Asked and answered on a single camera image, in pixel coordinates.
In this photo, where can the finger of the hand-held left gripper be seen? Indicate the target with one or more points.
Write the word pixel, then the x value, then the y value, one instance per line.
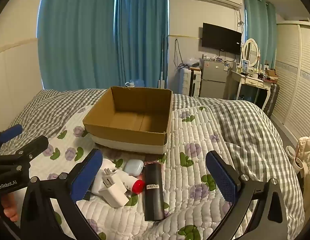
pixel 32 147
pixel 10 133

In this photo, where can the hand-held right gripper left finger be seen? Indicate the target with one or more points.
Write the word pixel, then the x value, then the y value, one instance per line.
pixel 86 177

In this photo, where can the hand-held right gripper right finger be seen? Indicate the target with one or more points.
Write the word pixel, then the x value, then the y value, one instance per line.
pixel 222 177

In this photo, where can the white square charger plug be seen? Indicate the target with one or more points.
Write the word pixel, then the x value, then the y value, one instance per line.
pixel 113 192

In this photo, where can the white bottle with red cap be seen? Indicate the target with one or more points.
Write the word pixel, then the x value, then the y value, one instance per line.
pixel 131 182

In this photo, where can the light blue earbuds case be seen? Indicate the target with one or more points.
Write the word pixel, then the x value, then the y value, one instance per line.
pixel 133 167

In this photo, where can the black cylinder bottle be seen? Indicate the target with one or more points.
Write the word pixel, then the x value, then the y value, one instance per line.
pixel 153 192

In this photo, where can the brown cardboard box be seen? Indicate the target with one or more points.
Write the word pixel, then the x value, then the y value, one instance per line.
pixel 135 120

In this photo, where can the person's left hand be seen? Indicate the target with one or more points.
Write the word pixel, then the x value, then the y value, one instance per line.
pixel 10 208

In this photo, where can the floral white quilt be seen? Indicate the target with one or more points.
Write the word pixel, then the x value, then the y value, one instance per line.
pixel 185 175

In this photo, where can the cream quilted bag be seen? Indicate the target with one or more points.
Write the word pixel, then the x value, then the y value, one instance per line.
pixel 306 150

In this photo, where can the dark checkered suitcase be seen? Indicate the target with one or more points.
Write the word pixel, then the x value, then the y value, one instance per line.
pixel 272 97

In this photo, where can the silver fridge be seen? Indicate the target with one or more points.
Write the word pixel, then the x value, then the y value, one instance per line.
pixel 212 80

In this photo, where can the white dressing table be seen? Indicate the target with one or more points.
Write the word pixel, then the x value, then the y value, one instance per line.
pixel 247 81

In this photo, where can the white suitcase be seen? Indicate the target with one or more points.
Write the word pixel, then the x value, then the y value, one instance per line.
pixel 188 81

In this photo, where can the clear water jug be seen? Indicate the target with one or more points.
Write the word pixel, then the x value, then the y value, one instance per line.
pixel 135 83

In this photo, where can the white mop pole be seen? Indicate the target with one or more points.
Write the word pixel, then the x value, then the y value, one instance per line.
pixel 162 80

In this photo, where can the small brown box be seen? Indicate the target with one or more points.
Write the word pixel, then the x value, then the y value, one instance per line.
pixel 271 73

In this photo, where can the wide teal curtain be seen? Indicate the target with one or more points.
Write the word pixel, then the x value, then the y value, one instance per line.
pixel 77 35

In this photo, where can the white slatted wardrobe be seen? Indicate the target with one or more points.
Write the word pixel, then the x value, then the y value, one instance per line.
pixel 297 80

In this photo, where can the oval white mirror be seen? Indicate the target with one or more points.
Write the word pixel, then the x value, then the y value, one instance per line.
pixel 250 50

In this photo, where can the narrow teal curtain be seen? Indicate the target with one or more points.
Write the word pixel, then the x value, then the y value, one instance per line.
pixel 260 27

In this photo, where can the small photo frame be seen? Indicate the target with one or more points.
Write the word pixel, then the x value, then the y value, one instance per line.
pixel 245 65

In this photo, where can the black wall television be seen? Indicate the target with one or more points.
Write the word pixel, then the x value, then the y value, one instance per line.
pixel 221 38

